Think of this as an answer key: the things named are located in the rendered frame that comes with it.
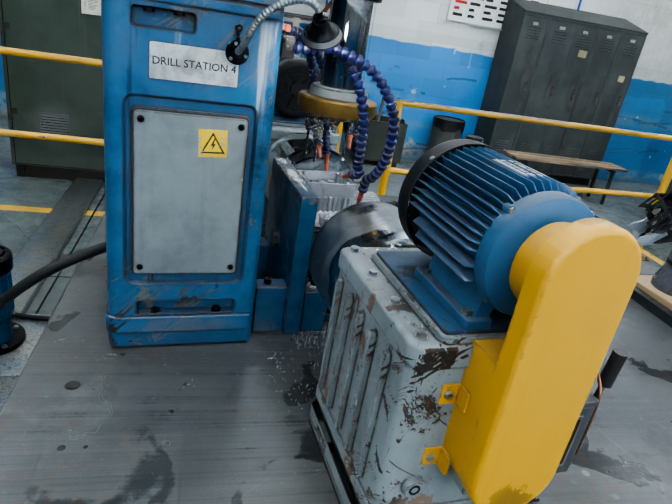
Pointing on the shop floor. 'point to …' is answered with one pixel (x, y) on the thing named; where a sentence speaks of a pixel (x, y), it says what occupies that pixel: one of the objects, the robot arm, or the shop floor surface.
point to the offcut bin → (378, 127)
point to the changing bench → (569, 164)
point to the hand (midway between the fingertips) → (639, 240)
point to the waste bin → (445, 129)
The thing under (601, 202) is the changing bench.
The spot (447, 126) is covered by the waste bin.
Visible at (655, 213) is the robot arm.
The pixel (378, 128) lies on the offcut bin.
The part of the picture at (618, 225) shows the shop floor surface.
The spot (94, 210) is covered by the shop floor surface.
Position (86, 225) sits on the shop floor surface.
